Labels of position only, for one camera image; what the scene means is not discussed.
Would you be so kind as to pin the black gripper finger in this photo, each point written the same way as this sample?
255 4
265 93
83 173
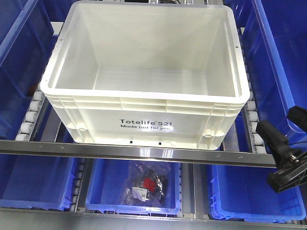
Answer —
298 116
278 144

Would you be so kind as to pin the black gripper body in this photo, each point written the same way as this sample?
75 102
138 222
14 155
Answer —
290 176

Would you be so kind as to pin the white plastic tote box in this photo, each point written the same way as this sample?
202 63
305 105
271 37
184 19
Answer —
153 75

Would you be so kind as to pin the right white roller track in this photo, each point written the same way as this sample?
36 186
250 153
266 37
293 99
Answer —
249 112

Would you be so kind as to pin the white roller track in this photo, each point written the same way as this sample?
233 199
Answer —
32 118
249 112

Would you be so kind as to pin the blue bin lower right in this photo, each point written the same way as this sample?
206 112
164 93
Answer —
242 193

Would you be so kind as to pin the blue plastic bin right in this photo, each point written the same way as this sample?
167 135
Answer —
275 48

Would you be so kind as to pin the blue plastic bin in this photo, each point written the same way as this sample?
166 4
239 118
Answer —
25 47
275 48

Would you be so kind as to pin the grey metal shelf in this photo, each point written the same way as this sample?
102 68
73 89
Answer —
136 153

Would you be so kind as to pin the plastic bag of parts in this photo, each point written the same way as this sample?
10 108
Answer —
146 184

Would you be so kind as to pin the blue bin lower middle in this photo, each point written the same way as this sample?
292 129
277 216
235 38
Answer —
106 185

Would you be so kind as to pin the lower left roller track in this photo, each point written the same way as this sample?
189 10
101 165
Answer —
80 187

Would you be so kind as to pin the blue bin lower left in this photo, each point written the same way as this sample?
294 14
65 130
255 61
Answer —
37 181

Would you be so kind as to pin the left white roller track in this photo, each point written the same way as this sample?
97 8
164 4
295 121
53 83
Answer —
32 118

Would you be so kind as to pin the blue plastic bin left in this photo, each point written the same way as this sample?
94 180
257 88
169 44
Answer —
25 47

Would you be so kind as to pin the lower metal shelf rail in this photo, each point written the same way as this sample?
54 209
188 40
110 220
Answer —
24 219

